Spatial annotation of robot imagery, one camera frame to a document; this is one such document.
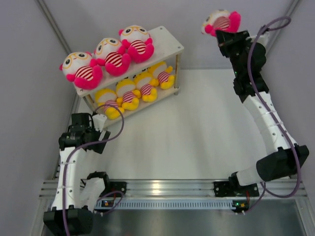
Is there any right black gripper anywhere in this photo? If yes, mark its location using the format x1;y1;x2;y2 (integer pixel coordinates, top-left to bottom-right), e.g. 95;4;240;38
214;29;249;77

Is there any pink plush toy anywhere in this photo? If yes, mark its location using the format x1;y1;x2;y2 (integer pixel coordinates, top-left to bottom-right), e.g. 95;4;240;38
59;52;103;90
201;9;241;37
119;25;155;63
94;37;131;77

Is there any yellow plush toy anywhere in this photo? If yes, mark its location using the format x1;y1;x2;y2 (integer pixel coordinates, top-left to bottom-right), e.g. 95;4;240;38
133;72;158;102
116;78;141;111
147;61;175;90
95;88;125;120

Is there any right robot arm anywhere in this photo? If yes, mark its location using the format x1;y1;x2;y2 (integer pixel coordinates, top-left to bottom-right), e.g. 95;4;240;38
216;30;309;195

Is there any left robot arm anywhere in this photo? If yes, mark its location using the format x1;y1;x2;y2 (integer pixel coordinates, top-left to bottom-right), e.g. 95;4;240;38
43;113;111;236

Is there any white two-tier shelf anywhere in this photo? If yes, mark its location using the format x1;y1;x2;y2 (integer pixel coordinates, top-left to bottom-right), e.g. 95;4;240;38
75;26;184;118

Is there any yellow plush toy on shelf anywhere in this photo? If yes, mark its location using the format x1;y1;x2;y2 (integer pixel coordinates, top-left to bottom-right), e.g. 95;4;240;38
147;61;175;90

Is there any left black connector board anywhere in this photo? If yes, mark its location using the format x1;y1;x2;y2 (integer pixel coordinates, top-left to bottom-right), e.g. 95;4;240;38
94;200;116;216

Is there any black connector with led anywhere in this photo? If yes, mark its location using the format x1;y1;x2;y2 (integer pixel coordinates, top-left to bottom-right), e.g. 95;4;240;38
232;200;250;214

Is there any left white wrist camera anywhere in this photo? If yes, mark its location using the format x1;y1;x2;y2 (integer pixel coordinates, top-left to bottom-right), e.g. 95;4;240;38
92;114;107;132

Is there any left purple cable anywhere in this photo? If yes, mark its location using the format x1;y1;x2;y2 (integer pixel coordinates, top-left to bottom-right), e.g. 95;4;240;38
61;103;126;234

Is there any purple cable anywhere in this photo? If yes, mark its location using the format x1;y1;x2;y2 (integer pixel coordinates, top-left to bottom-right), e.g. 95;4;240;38
61;103;126;234
231;16;303;213

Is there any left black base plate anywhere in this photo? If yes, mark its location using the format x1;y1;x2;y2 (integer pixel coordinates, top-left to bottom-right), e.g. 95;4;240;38
105;181;127;194

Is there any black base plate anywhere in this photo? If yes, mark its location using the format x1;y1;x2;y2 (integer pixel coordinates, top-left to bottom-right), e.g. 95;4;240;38
105;181;127;194
213;181;259;198

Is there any aluminium rail frame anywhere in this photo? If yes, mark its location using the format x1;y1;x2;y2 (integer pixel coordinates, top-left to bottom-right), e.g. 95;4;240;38
39;178;296;210

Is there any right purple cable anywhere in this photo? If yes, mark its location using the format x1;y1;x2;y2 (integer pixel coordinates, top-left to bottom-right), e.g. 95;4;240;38
231;16;303;213

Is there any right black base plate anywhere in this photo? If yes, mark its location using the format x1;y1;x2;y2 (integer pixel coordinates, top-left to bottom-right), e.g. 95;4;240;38
213;181;259;198

